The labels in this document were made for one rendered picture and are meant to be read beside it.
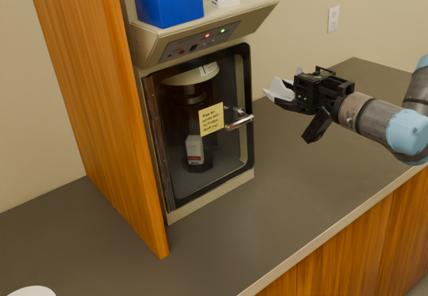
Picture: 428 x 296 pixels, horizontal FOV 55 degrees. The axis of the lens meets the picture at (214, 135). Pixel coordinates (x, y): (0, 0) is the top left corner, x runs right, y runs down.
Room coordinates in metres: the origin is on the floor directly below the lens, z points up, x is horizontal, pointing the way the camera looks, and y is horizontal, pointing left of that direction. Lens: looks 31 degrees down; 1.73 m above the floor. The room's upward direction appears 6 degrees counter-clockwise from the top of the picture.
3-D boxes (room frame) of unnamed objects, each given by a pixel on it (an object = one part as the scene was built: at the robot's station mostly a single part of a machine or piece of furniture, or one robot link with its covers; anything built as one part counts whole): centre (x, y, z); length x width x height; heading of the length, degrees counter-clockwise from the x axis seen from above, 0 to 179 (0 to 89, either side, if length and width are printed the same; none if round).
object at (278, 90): (0.82, -0.15, 1.34); 0.09 x 0.03 x 0.06; 49
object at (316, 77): (0.76, -0.24, 1.34); 0.12 x 0.08 x 0.09; 35
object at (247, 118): (0.94, -0.06, 1.20); 0.10 x 0.05 x 0.03; 123
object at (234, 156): (0.93, 0.01, 1.19); 0.30 x 0.01 x 0.40; 123
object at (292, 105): (0.79, -0.18, 1.32); 0.09 x 0.05 x 0.02; 49
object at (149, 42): (0.89, -0.01, 1.46); 0.32 x 0.12 x 0.10; 124
